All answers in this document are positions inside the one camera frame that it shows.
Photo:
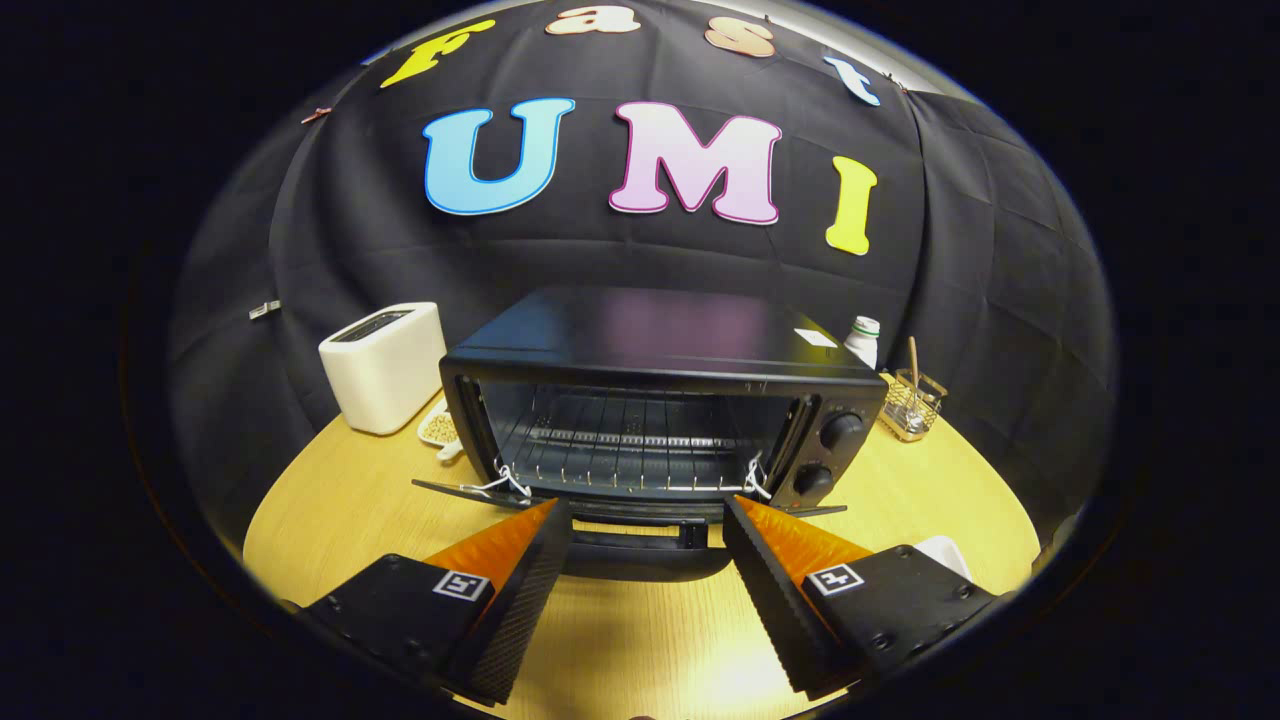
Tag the small dish of beans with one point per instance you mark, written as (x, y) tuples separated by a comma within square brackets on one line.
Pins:
[(440, 430)]

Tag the wooden stick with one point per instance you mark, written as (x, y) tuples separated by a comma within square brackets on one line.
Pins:
[(913, 360)]

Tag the black backdrop cloth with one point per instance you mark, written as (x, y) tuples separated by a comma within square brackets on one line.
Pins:
[(980, 250)]

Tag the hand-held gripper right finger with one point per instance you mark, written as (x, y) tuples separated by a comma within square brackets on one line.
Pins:
[(770, 595)]

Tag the silver cloth clip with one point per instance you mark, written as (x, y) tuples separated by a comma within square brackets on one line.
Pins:
[(265, 310)]

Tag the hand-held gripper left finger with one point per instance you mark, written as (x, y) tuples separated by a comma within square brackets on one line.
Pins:
[(525, 600)]

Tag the pink cloth clip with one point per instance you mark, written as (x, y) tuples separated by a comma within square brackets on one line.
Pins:
[(316, 115)]

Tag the white plastic bottle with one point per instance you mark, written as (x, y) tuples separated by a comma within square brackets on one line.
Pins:
[(862, 342)]

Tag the white square plate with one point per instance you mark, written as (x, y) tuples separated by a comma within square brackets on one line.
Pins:
[(950, 555)]

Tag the black toaster oven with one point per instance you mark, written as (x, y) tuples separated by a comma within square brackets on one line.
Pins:
[(650, 335)]

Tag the white bread toaster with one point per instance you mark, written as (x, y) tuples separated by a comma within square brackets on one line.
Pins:
[(385, 370)]

